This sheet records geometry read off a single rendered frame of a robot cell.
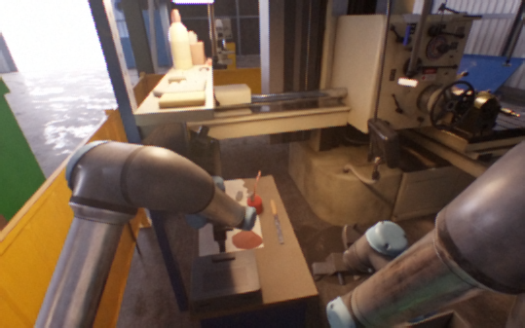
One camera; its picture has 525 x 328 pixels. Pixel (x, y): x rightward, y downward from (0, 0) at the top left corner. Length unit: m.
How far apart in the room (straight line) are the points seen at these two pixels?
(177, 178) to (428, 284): 0.39
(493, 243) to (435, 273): 0.08
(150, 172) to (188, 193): 0.07
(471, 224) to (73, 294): 0.55
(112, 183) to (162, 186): 0.09
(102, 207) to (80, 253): 0.08
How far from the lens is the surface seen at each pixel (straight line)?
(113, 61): 0.65
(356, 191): 2.62
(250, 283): 1.08
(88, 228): 0.54
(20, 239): 1.43
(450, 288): 0.36
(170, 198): 0.48
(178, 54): 1.22
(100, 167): 0.53
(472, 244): 0.30
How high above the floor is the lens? 1.89
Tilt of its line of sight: 29 degrees down
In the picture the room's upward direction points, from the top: 1 degrees counter-clockwise
